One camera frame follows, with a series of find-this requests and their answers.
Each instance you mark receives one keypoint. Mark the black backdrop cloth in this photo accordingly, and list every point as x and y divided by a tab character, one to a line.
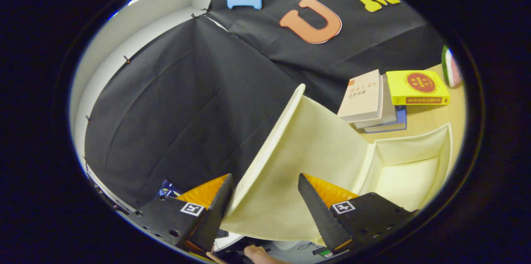
186	110

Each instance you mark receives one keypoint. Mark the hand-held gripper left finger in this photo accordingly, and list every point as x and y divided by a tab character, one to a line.
213	218

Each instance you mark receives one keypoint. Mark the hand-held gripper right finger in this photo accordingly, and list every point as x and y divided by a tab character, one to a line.
319	214

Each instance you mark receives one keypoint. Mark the yellow book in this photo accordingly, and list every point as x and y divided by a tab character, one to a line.
417	85

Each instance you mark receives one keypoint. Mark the watermelon slice plush toy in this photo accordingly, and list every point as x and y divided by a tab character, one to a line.
451	67

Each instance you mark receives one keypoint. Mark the blue book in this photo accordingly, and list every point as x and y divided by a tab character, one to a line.
394	125

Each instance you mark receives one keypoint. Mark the cream fabric storage box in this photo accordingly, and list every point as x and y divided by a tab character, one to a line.
315	143

